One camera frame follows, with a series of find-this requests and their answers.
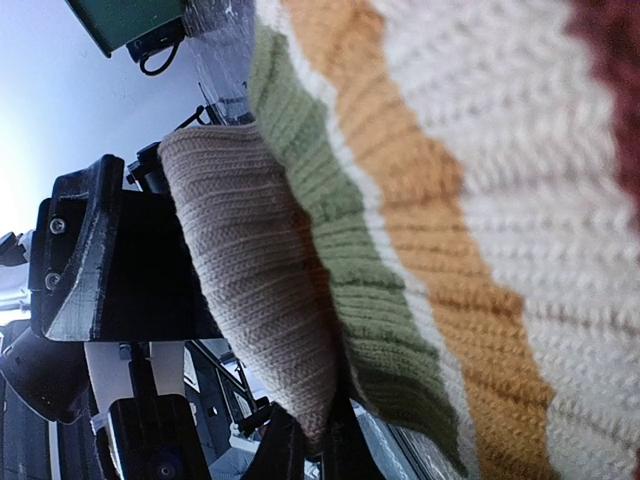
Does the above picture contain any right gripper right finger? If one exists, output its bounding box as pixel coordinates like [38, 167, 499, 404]
[320, 384, 405, 480]

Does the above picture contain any green plastic divider tray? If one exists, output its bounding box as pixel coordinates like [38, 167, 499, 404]
[66, 0, 187, 58]

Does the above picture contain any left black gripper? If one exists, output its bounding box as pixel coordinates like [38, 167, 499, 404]
[1, 149, 221, 479]

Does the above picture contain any striped beige brown sock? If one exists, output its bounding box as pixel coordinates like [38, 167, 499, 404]
[159, 1, 639, 479]

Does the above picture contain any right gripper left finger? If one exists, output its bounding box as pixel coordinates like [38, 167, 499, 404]
[242, 402, 306, 480]

